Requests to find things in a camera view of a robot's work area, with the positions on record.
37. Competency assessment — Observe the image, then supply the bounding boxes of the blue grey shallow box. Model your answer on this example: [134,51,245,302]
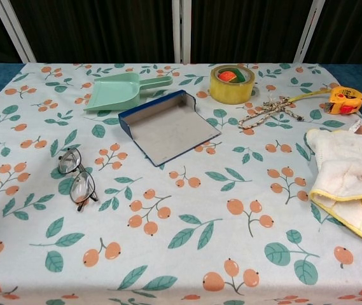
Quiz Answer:
[118,89,223,168]

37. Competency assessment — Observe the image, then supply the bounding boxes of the black framed eyeglasses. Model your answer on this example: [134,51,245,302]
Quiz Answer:
[57,147,100,213]

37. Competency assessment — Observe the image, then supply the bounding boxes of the clear yellowish packing tape roll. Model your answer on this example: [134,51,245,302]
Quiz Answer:
[209,64,256,105]

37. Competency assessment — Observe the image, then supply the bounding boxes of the mint green plastic dustpan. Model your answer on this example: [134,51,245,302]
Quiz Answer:
[83,72,174,112]

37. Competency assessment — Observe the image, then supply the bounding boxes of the fruit and leaf print tablecloth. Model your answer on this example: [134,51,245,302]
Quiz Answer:
[0,62,362,305]

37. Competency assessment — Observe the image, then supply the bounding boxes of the black curtain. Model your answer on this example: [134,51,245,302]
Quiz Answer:
[0,0,362,64]

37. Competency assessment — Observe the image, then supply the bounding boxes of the white cloth with yellow border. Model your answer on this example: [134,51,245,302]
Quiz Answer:
[305,119,362,252]

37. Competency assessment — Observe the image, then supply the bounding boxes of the yellow tape measure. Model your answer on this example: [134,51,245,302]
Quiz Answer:
[290,86,362,115]

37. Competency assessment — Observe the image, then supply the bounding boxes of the braided beige rope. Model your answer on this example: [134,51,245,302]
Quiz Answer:
[237,97,305,130]

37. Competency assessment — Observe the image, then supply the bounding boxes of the white metal frame post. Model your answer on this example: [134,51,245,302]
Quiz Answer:
[293,0,326,64]
[171,0,191,64]
[0,0,37,64]

